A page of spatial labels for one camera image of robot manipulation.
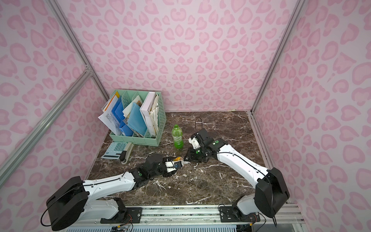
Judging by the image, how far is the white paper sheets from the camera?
87cm

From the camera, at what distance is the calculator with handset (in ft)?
3.06

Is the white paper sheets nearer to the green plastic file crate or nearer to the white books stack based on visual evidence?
the green plastic file crate

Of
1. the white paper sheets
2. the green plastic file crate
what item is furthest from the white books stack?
the white paper sheets

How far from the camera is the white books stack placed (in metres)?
0.88

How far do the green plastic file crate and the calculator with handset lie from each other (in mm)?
23

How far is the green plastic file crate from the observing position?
88 cm

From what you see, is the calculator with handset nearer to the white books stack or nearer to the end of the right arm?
the white books stack

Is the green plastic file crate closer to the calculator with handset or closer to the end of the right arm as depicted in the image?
the calculator with handset

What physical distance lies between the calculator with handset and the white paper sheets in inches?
3.5

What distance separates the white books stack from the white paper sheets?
0.57 feet
